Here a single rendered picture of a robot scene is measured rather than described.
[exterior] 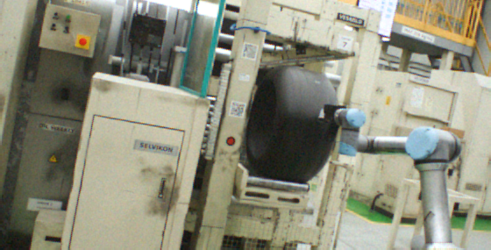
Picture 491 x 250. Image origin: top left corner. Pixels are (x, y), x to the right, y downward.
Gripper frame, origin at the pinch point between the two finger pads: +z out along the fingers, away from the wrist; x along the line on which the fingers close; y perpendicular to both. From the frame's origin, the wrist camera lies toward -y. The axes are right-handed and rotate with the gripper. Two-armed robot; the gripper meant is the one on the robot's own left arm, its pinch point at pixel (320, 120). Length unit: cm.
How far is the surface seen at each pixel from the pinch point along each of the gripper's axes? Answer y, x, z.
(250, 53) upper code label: 26.1, 34.3, 19.3
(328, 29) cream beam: 54, -15, 43
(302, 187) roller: -33.6, -5.1, 17.4
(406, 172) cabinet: -24, -298, 350
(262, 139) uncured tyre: -14, 7, 57
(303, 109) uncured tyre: 3.8, 8.7, 1.8
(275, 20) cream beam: 51, 17, 43
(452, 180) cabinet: -23, -378, 355
